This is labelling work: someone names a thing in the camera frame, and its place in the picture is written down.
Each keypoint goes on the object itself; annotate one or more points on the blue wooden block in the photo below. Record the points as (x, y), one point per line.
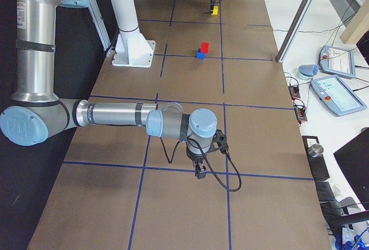
(200, 55)

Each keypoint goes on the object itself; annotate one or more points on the near teach pendant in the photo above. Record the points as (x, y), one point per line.
(337, 96)

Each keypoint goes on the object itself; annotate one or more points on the black monitor corner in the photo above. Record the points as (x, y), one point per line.
(352, 158)

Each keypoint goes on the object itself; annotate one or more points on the near orange black connector box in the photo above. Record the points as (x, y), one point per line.
(300, 113)

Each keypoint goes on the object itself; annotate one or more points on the white camera pole with base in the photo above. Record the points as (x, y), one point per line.
(132, 48)

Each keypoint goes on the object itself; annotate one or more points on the silver metal cylinder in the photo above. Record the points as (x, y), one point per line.
(315, 150)

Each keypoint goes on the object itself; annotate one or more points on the orange black connector box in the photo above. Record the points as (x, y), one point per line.
(294, 92)
(300, 113)

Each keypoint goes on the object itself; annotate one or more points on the far orange black connector box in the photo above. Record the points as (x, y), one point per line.
(294, 92)

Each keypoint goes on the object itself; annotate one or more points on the far teach pendant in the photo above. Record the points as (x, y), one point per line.
(334, 60)

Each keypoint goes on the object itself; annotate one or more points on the yellow wooden block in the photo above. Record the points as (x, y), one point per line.
(215, 11)

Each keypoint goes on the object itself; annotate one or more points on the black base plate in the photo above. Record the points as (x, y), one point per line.
(317, 165)

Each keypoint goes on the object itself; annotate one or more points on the aluminium frame post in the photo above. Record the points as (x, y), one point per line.
(293, 30)

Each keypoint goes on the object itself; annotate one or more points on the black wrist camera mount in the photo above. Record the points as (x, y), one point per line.
(219, 143)

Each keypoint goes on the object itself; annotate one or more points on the teach pendant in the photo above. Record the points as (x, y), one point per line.
(337, 96)
(334, 60)

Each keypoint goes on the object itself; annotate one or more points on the black office chair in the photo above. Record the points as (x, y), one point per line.
(333, 212)

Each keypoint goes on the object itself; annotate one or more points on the red wooden block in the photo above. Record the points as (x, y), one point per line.
(204, 47)

